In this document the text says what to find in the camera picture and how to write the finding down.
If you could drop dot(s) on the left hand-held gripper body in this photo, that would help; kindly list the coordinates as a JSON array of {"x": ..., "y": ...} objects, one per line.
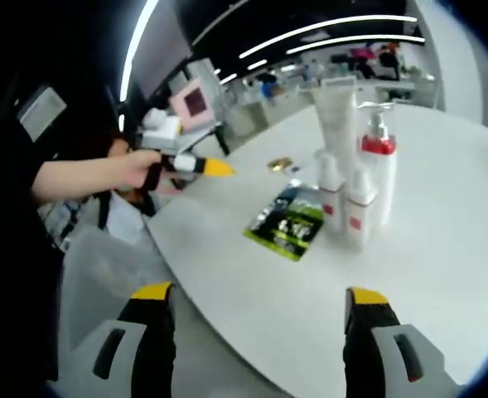
[{"x": 162, "y": 128}]

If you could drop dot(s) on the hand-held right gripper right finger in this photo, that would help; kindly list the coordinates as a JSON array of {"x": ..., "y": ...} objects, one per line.
[{"x": 417, "y": 373}]

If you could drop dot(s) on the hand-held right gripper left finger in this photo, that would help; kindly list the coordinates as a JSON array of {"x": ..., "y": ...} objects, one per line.
[{"x": 115, "y": 365}]

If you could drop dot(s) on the gold brown skincare sachet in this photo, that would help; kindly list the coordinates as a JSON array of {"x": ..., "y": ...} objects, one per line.
[{"x": 278, "y": 163}]

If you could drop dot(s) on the small blue white skincare sachet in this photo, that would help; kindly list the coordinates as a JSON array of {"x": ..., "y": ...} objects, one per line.
[{"x": 296, "y": 168}]

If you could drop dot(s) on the green black skincare sachet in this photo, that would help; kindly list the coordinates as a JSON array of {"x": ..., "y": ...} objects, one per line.
[{"x": 287, "y": 224}]

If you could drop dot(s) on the small white skincare bottle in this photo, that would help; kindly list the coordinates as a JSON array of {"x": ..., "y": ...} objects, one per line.
[
  {"x": 330, "y": 195},
  {"x": 359, "y": 211}
]

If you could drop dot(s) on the large white skincare tube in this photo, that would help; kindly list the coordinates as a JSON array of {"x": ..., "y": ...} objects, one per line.
[{"x": 336, "y": 116}]

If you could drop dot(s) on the red-capped clear tube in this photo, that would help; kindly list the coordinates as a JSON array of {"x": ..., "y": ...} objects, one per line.
[{"x": 386, "y": 178}]

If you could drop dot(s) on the person's left hand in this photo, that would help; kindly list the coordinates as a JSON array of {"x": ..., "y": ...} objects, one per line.
[{"x": 138, "y": 168}]

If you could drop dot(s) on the black-legged laptop desk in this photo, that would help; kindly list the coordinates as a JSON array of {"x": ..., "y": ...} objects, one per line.
[{"x": 222, "y": 143}]

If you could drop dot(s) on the long ceiling light strip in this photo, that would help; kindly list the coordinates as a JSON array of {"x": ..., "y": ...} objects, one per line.
[
  {"x": 351, "y": 22},
  {"x": 131, "y": 51},
  {"x": 351, "y": 40}
]

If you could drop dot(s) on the grey mesh chair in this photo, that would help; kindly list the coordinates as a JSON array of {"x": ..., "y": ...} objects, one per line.
[{"x": 98, "y": 265}]

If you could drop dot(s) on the white chest-worn device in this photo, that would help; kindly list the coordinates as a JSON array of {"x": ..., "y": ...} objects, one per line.
[{"x": 40, "y": 112}]

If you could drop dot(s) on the person's dark shirt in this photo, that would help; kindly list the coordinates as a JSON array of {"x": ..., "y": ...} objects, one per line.
[{"x": 15, "y": 248}]

